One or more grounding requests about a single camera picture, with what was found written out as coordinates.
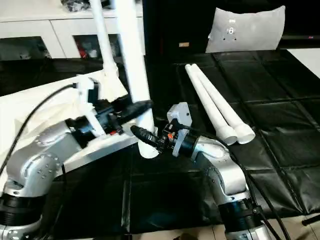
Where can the white plastic table leg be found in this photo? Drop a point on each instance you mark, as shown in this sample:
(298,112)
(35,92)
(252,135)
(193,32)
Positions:
(135,62)
(103,37)
(207,100)
(222,100)

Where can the white plastic table top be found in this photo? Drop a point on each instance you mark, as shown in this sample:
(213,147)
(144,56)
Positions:
(37,105)

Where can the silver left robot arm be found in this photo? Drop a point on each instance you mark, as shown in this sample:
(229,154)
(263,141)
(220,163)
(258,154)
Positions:
(37,162)

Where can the red box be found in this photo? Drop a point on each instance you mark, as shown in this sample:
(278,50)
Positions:
(82,51)

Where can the white cabinet with glass doors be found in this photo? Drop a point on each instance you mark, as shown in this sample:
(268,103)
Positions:
(62,32)

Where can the grey bag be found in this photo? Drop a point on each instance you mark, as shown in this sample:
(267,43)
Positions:
(107,3)

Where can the black right robot foot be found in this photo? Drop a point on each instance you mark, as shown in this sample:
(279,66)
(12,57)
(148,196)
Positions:
(190,237)

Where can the black work mat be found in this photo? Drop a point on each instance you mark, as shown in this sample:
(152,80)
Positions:
(275,112)

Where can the white flat board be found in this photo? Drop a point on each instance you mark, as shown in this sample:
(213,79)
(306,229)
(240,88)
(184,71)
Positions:
(307,58)

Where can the black pole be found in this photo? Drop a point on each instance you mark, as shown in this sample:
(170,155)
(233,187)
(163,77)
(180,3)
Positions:
(311,218)

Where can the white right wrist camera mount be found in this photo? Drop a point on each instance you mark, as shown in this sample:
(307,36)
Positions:
(180,112)

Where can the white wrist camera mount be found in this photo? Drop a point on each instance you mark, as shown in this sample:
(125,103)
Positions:
(180,112)
(86,87)

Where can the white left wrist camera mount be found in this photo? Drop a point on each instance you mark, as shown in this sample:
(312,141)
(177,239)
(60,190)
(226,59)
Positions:
(86,87)

